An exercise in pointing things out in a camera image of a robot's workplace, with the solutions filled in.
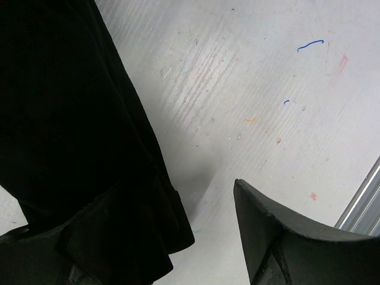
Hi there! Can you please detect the black underwear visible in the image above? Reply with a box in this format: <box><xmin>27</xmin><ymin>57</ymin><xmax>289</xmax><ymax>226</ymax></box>
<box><xmin>1</xmin><ymin>1</ymin><xmax>195</xmax><ymax>284</ymax></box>

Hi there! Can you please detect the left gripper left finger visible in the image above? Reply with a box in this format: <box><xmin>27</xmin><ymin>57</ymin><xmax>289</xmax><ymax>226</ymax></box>
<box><xmin>1</xmin><ymin>220</ymin><xmax>104</xmax><ymax>284</ymax></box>

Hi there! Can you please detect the aluminium mounting rail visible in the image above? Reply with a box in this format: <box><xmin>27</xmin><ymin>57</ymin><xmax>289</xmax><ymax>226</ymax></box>
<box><xmin>335</xmin><ymin>159</ymin><xmax>380</xmax><ymax>237</ymax></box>

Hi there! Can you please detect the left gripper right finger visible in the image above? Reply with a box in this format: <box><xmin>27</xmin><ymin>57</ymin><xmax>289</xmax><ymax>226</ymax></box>
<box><xmin>233</xmin><ymin>179</ymin><xmax>379</xmax><ymax>284</ymax></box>

